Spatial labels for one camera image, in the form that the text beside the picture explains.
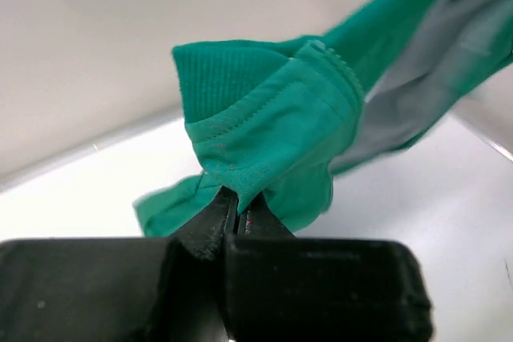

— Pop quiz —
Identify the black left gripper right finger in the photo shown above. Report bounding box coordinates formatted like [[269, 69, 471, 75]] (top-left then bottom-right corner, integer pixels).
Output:
[[222, 194, 434, 341]]

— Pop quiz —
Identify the green zip jacket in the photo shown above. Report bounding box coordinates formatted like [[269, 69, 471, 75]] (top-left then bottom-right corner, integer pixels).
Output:
[[134, 0, 512, 236]]

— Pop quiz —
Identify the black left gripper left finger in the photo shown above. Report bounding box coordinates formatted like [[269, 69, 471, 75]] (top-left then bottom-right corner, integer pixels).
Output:
[[1, 189, 236, 341]]

